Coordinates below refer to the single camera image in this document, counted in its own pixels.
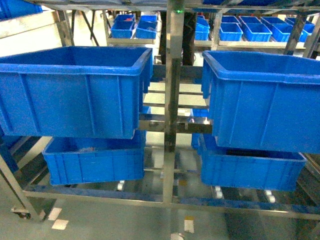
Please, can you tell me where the blue upper left shelf bin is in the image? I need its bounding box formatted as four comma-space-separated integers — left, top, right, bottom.
0, 46, 153, 139

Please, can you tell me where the blue lower left shelf bin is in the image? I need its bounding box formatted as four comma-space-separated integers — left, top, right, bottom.
42, 130, 146, 185

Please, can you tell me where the blue lower right shelf bin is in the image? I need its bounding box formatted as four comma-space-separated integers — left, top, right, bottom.
198, 134, 307, 191

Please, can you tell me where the blue shelf bin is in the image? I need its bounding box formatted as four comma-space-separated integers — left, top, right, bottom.
198, 134, 307, 191
201, 50, 320, 154
0, 46, 153, 139
42, 130, 146, 185

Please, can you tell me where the blue upper right shelf bin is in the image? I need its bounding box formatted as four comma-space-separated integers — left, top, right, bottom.
201, 50, 320, 154

